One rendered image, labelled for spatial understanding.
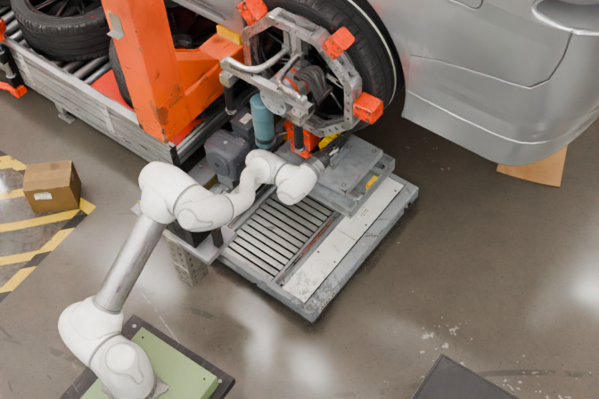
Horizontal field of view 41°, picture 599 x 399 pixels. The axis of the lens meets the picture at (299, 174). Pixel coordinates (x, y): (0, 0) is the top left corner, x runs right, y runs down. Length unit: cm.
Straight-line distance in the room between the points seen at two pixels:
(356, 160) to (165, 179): 126
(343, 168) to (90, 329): 141
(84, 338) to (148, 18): 116
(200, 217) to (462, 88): 101
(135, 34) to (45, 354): 143
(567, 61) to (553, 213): 139
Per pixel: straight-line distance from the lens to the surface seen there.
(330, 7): 294
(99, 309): 283
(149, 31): 303
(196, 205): 255
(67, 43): 419
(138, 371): 276
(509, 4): 253
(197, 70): 339
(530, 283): 363
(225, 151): 349
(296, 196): 299
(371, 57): 294
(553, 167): 403
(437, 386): 297
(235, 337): 344
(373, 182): 364
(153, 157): 382
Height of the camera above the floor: 305
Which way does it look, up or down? 51 degrees down
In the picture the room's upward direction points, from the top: 4 degrees counter-clockwise
